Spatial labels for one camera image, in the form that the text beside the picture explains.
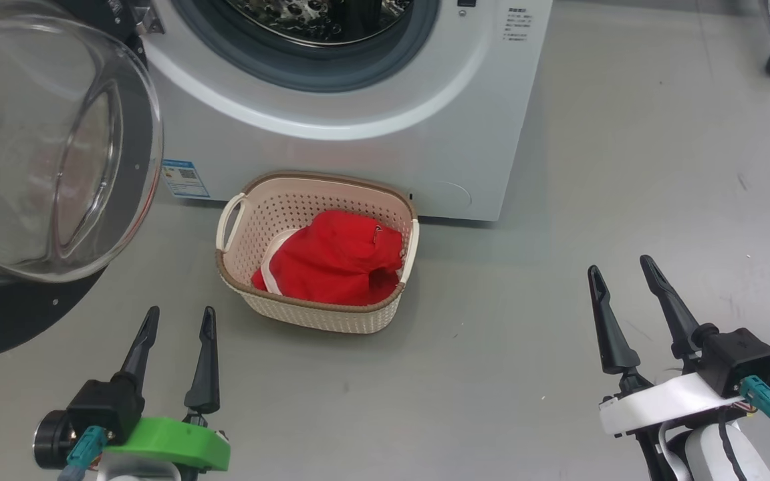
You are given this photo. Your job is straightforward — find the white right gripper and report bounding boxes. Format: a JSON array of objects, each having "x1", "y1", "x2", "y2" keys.
[{"x1": 588, "y1": 255, "x2": 748, "y2": 437}]

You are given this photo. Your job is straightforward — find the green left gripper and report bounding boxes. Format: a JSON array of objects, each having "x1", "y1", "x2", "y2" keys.
[{"x1": 33, "y1": 306, "x2": 232, "y2": 472}]

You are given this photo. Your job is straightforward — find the red and white garment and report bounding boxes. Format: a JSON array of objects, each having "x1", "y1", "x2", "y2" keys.
[{"x1": 251, "y1": 209, "x2": 404, "y2": 307}]

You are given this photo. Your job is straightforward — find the washing machine glass door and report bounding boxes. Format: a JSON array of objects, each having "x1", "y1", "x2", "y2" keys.
[{"x1": 0, "y1": 0, "x2": 164, "y2": 365}]

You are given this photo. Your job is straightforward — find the cream perforated laundry basket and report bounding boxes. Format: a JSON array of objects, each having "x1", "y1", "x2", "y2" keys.
[{"x1": 216, "y1": 172, "x2": 420, "y2": 335}]

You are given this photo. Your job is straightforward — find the white front-load washing machine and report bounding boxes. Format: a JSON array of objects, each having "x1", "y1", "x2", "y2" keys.
[{"x1": 134, "y1": 0, "x2": 553, "y2": 222}]

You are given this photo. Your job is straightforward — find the blue energy label sticker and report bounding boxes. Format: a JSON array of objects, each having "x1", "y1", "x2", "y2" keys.
[{"x1": 161, "y1": 159, "x2": 212, "y2": 200}]

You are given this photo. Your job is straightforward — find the white partition board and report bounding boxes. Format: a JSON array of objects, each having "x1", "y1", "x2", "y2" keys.
[{"x1": 552, "y1": 0, "x2": 763, "y2": 7}]

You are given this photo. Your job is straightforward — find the teal left camera cable connector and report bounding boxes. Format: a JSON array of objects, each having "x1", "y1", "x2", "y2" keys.
[{"x1": 57, "y1": 426, "x2": 109, "y2": 481}]

